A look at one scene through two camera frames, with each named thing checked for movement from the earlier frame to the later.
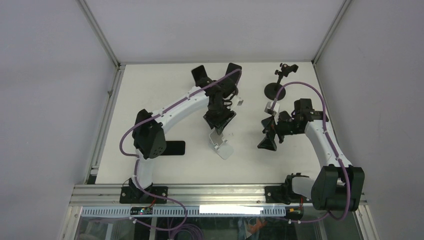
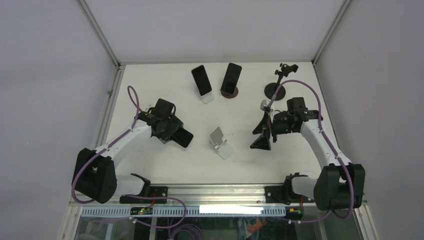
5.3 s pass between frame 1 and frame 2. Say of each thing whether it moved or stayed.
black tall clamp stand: stayed
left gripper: moved
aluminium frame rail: stayed
